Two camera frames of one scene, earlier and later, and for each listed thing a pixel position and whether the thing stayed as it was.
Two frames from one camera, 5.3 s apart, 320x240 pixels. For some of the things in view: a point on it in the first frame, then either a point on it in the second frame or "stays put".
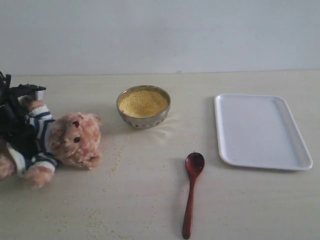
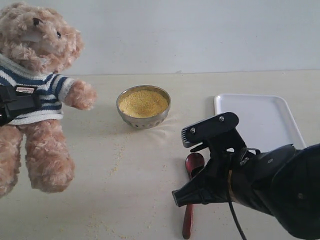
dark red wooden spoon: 194,163 stays put
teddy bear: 72,138 to 35,44
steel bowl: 143,106 stays put
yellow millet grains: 142,103 stays put
